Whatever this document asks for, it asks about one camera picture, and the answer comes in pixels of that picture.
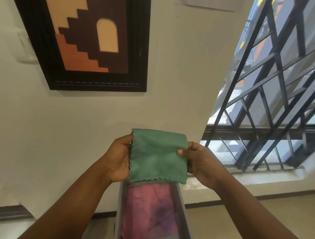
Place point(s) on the person's right hand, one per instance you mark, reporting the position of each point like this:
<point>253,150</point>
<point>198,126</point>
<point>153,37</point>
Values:
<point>204,165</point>

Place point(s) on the person's left hand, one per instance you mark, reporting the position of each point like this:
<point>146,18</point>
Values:
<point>118,160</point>

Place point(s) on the teal cloth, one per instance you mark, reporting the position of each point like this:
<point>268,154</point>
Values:
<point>157,155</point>

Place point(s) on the pink cloth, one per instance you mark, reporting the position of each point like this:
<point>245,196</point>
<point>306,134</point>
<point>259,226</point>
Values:
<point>147,211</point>

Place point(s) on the person's right forearm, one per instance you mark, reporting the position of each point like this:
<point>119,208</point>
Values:
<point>253,211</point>

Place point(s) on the person's left forearm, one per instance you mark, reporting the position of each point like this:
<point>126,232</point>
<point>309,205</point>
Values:
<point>69,206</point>

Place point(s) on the black barred window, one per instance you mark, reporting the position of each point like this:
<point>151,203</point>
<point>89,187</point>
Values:
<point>246,135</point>

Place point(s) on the grey plastic tray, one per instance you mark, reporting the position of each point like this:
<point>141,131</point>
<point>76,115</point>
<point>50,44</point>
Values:
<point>184,216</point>

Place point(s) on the white paper notice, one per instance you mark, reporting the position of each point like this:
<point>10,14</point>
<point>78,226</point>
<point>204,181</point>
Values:
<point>211,5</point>

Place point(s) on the white wall switch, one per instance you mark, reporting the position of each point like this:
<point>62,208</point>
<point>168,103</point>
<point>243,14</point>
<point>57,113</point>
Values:
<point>27,49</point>

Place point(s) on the dark picture frame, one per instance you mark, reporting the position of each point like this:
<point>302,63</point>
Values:
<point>37,37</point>

